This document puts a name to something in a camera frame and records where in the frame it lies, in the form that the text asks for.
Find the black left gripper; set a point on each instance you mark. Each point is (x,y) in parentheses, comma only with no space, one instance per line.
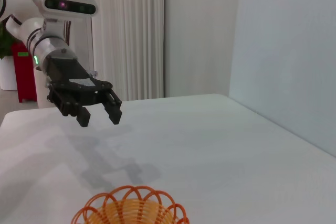
(68,74)

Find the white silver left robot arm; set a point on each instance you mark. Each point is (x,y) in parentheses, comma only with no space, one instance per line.
(50,48)

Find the tall white planter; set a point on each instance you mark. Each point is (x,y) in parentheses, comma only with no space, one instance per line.
(42,95)

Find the red cabinet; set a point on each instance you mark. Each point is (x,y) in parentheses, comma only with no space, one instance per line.
(25,82)

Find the white pleated curtain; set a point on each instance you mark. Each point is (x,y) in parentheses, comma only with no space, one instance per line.
(126,37)

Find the round white plant pot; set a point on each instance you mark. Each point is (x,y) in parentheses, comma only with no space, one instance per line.
(8,74)

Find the green leafy plant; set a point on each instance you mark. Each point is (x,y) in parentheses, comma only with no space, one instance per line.
(5,43)

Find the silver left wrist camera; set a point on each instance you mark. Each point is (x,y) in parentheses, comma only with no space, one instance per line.
(68,5)

